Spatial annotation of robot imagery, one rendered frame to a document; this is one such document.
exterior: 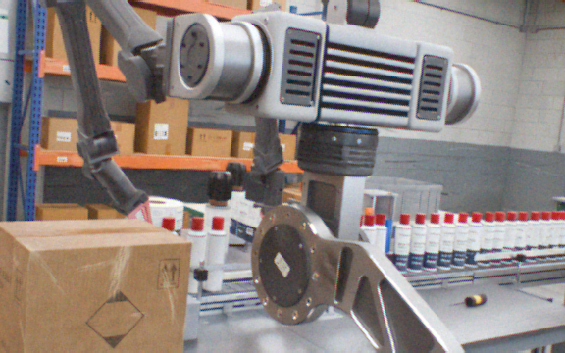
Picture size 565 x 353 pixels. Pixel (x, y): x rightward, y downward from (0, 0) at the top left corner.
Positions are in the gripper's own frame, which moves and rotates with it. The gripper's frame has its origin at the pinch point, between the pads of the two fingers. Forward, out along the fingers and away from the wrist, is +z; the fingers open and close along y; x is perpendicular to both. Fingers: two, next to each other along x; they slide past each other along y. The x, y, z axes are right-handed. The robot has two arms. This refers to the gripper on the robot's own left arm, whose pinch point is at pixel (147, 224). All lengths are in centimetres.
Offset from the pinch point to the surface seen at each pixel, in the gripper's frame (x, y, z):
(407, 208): -157, 119, 156
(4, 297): 34.6, -27.2, -19.6
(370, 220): -57, -1, 49
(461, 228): -89, -1, 82
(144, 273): 14.7, -40.8, -10.8
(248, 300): -8.4, -3.9, 35.5
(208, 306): 1.4, -4.1, 27.5
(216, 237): -12.0, -1.5, 15.4
